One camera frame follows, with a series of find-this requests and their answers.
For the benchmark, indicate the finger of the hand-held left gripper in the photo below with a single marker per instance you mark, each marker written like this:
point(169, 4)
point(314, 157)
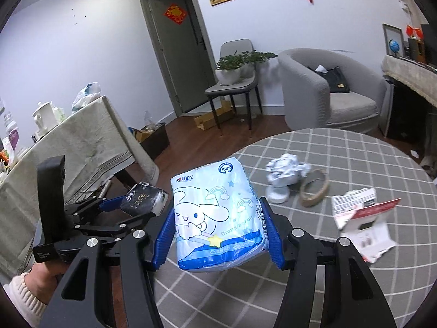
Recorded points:
point(109, 204)
point(116, 228)

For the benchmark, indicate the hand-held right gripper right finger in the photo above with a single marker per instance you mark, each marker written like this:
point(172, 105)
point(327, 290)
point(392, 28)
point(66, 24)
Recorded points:
point(273, 239)

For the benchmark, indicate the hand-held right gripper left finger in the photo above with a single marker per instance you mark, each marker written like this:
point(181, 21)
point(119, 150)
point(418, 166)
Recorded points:
point(164, 242)

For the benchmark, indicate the black tissue pack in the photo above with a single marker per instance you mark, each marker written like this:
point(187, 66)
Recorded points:
point(140, 200)

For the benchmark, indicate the blue cartoon tissue pack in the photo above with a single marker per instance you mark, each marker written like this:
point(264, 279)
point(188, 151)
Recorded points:
point(211, 211)

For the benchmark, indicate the person's left hand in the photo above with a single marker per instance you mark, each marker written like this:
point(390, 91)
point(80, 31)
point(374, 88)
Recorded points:
point(37, 278)

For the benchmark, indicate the dark wooden table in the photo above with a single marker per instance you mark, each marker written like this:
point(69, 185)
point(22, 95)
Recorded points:
point(124, 179)

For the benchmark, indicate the white round plastic lid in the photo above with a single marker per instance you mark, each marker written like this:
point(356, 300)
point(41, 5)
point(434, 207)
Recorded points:
point(277, 196)

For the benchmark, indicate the beige patterned tablecloth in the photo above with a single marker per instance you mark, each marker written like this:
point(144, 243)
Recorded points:
point(85, 143)

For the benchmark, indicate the grey checked tablecloth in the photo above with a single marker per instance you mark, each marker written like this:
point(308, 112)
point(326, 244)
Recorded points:
point(239, 297)

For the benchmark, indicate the clear jar purple label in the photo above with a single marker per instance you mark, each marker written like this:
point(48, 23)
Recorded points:
point(13, 136)

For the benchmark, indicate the crumpled white paper ball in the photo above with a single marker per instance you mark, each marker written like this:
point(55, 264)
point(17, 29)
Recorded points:
point(288, 169)

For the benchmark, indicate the brown tape roll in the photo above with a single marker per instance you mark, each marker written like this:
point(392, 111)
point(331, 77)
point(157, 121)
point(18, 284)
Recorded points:
point(324, 186)

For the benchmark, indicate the dark storage box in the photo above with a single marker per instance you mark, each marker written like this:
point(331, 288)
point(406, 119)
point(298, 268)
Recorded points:
point(158, 143)

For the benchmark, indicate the white lidded jar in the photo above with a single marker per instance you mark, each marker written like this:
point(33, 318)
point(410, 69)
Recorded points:
point(44, 116)

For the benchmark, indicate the red and white packaging card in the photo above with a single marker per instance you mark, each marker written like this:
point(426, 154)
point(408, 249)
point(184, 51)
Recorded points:
point(368, 235)

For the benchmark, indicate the white plastic bag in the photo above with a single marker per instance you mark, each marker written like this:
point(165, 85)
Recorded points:
point(85, 96)

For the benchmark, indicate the flat cardboard box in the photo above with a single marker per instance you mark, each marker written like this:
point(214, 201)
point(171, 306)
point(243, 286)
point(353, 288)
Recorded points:
point(211, 118)

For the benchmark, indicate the grey armchair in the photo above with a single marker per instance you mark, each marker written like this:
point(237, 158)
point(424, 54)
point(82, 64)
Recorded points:
point(307, 92)

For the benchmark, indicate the grey-green door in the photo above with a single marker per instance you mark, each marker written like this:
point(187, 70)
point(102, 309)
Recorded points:
point(177, 68)

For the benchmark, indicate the potted plant white pot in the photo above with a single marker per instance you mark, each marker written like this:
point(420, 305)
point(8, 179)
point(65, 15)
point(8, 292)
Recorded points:
point(259, 56)
point(229, 77)

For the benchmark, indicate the black bag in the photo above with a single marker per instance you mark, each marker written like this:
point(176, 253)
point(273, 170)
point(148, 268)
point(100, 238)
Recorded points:
point(336, 80)

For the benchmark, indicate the white paper tissue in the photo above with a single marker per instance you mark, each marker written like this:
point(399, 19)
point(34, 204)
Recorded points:
point(321, 68)

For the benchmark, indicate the grey dining chair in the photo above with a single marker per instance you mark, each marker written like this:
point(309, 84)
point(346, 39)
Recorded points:
point(235, 49)

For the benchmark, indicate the red diamond door decoration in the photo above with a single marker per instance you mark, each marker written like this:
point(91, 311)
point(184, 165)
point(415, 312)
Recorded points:
point(176, 13)

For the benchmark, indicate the beige fringed desk cloth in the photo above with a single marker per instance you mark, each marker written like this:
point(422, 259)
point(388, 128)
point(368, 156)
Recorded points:
point(409, 71)

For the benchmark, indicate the small blue globe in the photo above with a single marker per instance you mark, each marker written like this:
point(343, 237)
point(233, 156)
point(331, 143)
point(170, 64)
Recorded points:
point(394, 46)

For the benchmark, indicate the dark wooden box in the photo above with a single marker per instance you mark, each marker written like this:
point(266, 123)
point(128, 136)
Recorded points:
point(415, 49)

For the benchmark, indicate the black monitor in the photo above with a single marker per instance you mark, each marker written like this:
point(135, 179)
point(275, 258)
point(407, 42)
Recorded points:
point(426, 41)

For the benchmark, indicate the small red flags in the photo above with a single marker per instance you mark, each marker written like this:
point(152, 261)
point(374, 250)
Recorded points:
point(413, 31)

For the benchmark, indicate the grey picture frame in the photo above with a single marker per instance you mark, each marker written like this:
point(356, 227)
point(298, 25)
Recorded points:
point(385, 34)

